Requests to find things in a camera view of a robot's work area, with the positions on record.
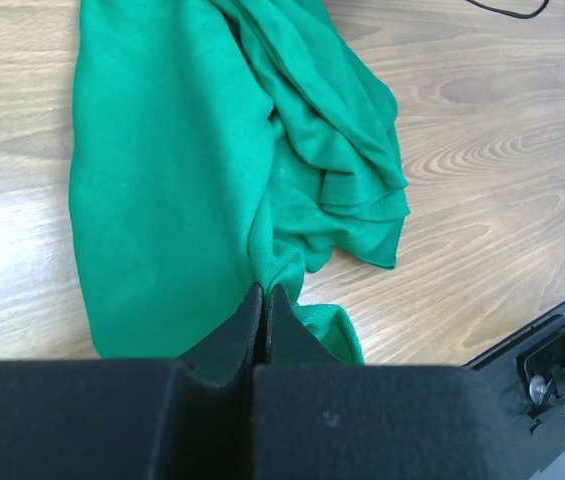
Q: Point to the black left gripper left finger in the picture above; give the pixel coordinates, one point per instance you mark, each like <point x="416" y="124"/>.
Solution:
<point x="165" y="418"/>

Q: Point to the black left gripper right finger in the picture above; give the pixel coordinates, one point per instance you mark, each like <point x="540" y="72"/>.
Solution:
<point x="314" y="417"/>

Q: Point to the green t shirt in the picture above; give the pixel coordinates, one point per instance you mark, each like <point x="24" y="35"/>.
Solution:
<point x="217" y="145"/>

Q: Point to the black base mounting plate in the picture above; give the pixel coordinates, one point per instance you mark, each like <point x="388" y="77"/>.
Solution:
<point x="526" y="376"/>

